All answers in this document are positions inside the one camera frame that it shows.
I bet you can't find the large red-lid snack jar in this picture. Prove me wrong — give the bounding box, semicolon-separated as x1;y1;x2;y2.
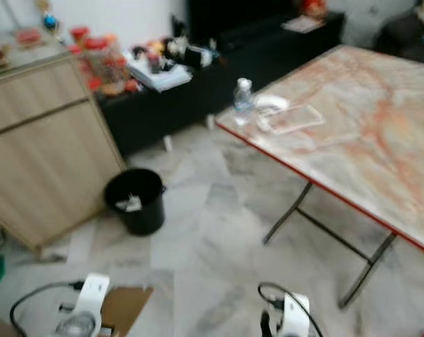
81;37;130;96

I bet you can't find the dark upholstered chair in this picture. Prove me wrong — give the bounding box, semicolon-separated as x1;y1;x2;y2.
373;2;424;65

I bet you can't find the black television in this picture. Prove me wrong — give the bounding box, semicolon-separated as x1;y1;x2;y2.
187;0;296;41

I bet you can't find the red ornament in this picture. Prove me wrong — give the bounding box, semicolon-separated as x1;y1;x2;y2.
300;0;329;19

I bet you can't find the clear plastic packaging tray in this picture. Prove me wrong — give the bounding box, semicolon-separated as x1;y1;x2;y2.
257;103;326;135

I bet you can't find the brown cardboard box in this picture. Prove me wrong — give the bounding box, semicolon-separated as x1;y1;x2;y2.
0;286;155;337

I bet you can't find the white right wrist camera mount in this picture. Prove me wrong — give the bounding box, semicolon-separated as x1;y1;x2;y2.
271;292;312;337

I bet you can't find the marble-pattern folding table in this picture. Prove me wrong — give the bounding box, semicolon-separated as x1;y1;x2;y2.
215;44;424;310

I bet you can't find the crumpled white plastic trash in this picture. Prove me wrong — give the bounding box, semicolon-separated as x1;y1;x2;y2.
253;94;291;114

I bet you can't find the blue round ornament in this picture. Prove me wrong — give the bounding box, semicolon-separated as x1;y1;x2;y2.
43;13;60;33

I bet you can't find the stack of white papers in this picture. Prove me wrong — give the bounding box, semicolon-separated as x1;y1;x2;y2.
126;59;192;93

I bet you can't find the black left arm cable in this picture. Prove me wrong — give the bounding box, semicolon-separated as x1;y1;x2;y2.
9;280;86;337

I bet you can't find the light wooden cabinet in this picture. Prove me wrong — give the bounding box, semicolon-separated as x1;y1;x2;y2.
0;52;126;253

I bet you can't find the flat red box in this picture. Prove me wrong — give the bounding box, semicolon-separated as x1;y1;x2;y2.
15;27;45;47

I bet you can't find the small red-lid jar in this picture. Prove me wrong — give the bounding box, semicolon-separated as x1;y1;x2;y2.
69;26;91;48

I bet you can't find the clear plastic water bottle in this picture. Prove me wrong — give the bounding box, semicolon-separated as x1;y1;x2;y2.
232;77;256;127

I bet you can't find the flat pale book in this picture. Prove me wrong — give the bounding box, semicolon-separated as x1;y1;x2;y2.
281;15;326;34

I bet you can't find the black plastic rubbish bin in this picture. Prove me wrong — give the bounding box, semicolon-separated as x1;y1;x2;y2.
104;168;167;237

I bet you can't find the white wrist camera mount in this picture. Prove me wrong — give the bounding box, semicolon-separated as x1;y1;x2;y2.
60;273;112;337
271;292;312;337

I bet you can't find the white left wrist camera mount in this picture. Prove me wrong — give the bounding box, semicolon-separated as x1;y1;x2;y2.
60;273;112;337

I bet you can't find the black and white figurine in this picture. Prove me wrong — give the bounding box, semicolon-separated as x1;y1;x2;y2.
164;36;189;65

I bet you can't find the black low media bench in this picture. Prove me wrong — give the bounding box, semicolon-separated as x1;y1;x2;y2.
98;10;346;156

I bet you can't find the crumpled white paper scrap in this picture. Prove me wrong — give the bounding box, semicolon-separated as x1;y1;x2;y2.
115;193;145;213

